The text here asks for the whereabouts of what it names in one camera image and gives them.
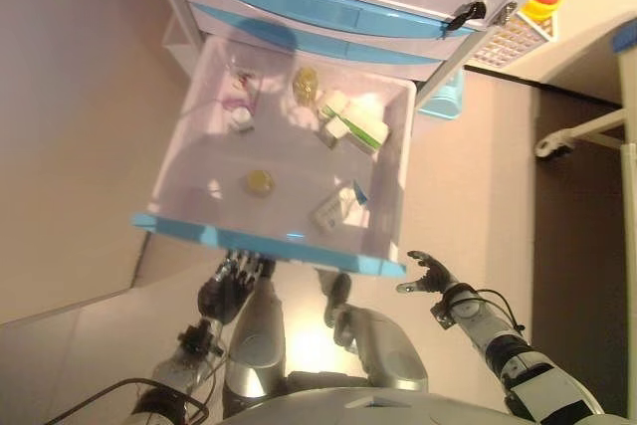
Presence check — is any small bottle of yellow capsules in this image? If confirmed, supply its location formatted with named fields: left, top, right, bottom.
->
left=242, top=169, right=276, bottom=197

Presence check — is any yellow sharps container red lid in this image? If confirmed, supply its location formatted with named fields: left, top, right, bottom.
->
left=520, top=0, right=566, bottom=21

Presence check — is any green and white medicine box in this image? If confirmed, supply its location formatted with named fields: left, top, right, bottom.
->
left=318, top=104, right=390, bottom=153

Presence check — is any white lattice basket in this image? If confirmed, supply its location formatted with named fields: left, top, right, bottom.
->
left=470, top=9, right=559, bottom=69

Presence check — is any blue-fronted white medicine drawer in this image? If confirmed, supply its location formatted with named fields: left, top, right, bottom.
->
left=129, top=35, right=418, bottom=278

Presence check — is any blue and white medicine box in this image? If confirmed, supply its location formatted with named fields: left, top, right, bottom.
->
left=312, top=180, right=370, bottom=233

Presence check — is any white open side bin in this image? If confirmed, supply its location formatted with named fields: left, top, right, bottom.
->
left=162, top=14, right=200, bottom=73

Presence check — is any small white pill bottle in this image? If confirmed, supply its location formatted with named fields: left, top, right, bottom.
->
left=227, top=106, right=256, bottom=135

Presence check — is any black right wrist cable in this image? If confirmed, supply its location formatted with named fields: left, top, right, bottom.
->
left=477, top=288, right=527, bottom=341

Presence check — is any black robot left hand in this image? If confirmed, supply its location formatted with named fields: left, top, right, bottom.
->
left=197, top=248, right=276, bottom=324

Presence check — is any silver robot left leg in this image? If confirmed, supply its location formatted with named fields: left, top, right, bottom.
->
left=221, top=265, right=288, bottom=411

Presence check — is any bed caster wheel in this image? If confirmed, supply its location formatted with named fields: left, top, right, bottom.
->
left=534, top=133, right=573, bottom=160

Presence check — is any grey robot torso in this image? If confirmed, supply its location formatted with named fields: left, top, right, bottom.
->
left=218, top=384, right=548, bottom=425

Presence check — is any thick black cable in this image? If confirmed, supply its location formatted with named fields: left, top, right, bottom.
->
left=59, top=377, right=210, bottom=425

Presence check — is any silver robot leg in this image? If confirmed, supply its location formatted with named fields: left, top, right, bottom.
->
left=221, top=265, right=288, bottom=411
left=318, top=268, right=429, bottom=394

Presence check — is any blue bed corner bumper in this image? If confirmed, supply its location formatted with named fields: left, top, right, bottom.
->
left=611, top=29, right=637, bottom=53

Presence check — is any silver robot right leg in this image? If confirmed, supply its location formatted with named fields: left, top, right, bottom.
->
left=318, top=268, right=429, bottom=394

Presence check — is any yellow capsule blister bag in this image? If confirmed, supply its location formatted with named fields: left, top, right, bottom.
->
left=292, top=66, right=319, bottom=104

